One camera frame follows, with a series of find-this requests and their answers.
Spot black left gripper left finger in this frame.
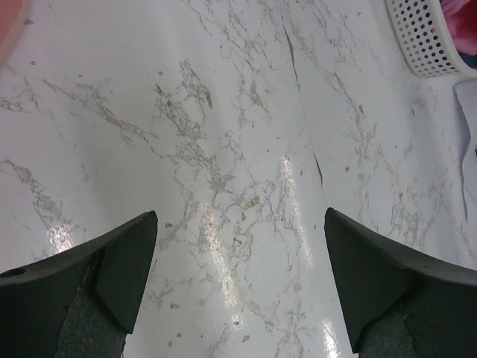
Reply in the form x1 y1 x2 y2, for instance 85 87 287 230
1 211 157 357

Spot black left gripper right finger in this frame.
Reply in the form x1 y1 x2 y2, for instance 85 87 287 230
324 208 476 357

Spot pink t-shirt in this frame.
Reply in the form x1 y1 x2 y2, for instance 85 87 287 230
440 0 477 56

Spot white folded cloth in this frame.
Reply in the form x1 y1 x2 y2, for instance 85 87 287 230
453 80 476 221

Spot white perforated plastic basket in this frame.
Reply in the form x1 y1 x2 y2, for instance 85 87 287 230
385 0 476 78

